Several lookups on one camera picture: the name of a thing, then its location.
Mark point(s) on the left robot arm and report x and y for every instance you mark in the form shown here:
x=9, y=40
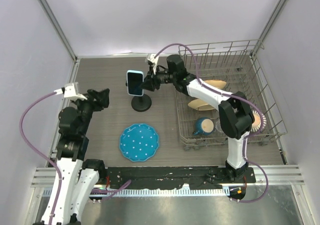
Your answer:
x=75, y=176

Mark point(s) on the phone with light blue case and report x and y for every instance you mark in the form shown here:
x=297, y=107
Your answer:
x=134, y=79

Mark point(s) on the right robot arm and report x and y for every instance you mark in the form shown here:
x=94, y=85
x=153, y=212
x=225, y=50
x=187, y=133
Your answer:
x=235, y=115

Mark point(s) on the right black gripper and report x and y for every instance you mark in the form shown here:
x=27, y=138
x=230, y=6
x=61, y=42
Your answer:
x=148, y=84

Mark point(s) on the black phone stand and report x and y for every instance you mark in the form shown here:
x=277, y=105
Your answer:
x=141, y=103

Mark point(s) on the white cable duct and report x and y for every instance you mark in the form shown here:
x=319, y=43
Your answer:
x=185, y=191

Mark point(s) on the blue polka dot plate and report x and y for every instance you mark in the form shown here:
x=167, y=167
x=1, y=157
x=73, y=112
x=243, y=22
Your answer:
x=139, y=142

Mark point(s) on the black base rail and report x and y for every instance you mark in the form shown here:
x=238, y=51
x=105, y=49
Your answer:
x=174, y=177

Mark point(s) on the beige plate rear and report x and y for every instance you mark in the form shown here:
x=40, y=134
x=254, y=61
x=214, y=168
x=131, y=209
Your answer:
x=220, y=84

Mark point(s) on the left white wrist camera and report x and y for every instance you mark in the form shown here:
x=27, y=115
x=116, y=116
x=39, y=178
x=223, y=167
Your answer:
x=71, y=92

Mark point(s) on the metal wire dish rack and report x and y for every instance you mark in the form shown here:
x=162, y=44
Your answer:
x=231, y=66

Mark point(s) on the beige plate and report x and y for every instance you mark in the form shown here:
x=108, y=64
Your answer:
x=220, y=84
x=200, y=105

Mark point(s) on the white ribbed cup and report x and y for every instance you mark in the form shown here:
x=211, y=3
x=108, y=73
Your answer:
x=259, y=122

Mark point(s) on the clear glass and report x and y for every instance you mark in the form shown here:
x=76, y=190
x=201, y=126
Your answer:
x=218, y=126

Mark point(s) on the beige plate front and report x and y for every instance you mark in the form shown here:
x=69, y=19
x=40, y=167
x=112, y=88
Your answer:
x=200, y=105

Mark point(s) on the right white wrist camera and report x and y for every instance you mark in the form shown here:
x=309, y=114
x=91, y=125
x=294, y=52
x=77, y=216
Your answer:
x=152, y=61

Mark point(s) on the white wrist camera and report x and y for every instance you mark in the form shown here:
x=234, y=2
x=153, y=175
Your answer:
x=152, y=61
x=71, y=92

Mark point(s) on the blue mug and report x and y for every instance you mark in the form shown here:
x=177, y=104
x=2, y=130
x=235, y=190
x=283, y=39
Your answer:
x=204, y=126

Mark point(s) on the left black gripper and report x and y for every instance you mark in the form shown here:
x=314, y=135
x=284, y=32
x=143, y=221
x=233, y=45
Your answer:
x=104, y=98

